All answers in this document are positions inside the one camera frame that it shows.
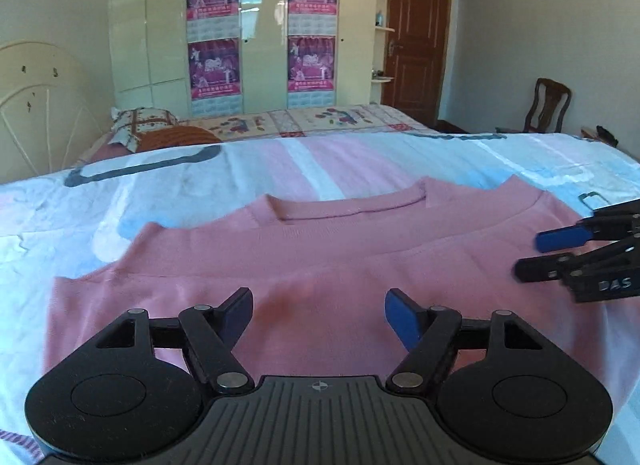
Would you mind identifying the cream wardrobe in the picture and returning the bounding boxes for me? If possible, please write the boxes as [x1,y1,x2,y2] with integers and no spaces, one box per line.
[110,0,488,118]

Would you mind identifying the patterned pillow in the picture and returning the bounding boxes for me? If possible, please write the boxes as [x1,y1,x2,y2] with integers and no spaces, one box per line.
[110,106,181,151]

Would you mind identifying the pink sweater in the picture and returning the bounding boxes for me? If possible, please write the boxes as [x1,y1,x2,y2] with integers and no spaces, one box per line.
[44,176,616,386]

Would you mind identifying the wooden side table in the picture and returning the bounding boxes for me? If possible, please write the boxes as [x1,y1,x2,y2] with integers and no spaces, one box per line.
[580,125,621,148]

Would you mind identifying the cream corner shelves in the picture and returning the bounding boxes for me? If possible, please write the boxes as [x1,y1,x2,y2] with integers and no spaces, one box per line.
[371,0,397,96]

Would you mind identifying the dark wooden chair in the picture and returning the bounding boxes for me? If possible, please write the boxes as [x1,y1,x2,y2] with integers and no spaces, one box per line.
[496,78,572,135]

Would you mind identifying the patterned blue pink bedsheet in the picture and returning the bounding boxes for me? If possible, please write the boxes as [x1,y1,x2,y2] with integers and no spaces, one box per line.
[0,132,640,465]

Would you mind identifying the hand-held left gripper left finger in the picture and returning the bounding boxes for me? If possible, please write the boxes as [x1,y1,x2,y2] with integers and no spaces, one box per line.
[95,288,254,394]

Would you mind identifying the brown wooden door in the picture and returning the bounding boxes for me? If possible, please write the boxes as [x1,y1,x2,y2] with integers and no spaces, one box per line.
[381,0,451,128]

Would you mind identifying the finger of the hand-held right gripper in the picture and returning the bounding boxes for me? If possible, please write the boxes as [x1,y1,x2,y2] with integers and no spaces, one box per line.
[536,200,640,252]
[515,234,640,283]

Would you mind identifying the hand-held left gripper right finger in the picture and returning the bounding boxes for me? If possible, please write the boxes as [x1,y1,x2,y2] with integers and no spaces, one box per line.
[384,288,546,393]

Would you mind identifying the cream round headboard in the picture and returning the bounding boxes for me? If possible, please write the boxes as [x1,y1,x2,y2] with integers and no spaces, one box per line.
[0,41,113,178]

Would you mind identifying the floral quilt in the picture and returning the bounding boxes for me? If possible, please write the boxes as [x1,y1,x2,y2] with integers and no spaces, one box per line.
[177,104,441,138]

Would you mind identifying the brown knitted cushion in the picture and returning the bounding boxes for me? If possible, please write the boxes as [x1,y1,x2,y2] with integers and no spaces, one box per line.
[137,126,221,152]

